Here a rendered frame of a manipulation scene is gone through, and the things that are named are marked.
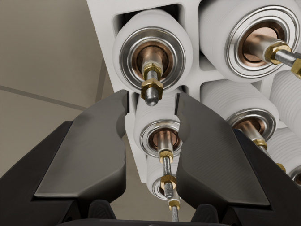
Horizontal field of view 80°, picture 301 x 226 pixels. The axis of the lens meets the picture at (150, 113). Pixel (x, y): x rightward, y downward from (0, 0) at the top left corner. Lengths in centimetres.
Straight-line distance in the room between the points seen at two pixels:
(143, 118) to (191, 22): 15
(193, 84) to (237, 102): 8
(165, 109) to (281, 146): 24
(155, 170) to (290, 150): 24
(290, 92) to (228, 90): 9
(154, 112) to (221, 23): 13
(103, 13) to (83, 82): 28
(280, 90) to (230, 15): 18
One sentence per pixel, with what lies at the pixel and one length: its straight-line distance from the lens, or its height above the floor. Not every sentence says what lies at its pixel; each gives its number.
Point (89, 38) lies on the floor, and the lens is 49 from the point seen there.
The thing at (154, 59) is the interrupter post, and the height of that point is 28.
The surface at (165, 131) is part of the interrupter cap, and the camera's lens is 26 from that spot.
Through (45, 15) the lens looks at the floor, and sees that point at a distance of 52.
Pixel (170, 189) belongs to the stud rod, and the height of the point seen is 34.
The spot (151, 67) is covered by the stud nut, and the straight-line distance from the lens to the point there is 17.
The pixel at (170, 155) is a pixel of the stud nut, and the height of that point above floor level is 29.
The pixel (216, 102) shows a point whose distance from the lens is 29.
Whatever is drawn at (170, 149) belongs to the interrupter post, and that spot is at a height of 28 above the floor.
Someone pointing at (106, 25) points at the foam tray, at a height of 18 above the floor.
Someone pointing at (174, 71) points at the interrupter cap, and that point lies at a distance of 22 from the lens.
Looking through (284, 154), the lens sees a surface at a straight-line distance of 40.
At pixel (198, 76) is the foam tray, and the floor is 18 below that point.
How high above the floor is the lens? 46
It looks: 57 degrees down
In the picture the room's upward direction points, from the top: 179 degrees counter-clockwise
